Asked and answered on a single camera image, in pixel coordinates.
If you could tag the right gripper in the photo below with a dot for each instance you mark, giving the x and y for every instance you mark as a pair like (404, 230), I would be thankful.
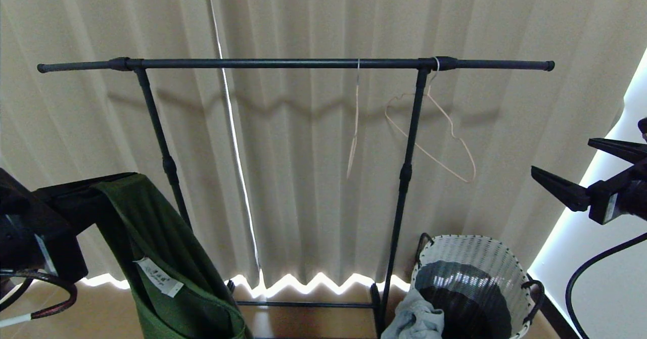
(616, 197)

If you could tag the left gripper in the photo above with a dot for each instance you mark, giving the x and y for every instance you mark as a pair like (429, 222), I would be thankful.
(30, 238)

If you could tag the pink clothes hanger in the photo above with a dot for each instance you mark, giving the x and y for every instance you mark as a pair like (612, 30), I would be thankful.
(445, 119)
(357, 106)

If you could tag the white laundry basket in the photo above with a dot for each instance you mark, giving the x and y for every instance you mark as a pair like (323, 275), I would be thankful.
(470, 250)

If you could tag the black clothes rack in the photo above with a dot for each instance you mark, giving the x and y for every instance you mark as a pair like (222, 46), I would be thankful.
(303, 63)

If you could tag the window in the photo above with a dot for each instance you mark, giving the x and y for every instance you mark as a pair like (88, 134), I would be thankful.
(627, 298)

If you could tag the pale grey shorts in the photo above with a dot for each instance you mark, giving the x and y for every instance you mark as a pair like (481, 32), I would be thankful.
(414, 319)

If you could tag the beige curtain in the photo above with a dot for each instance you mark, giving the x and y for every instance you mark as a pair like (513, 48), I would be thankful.
(313, 202)

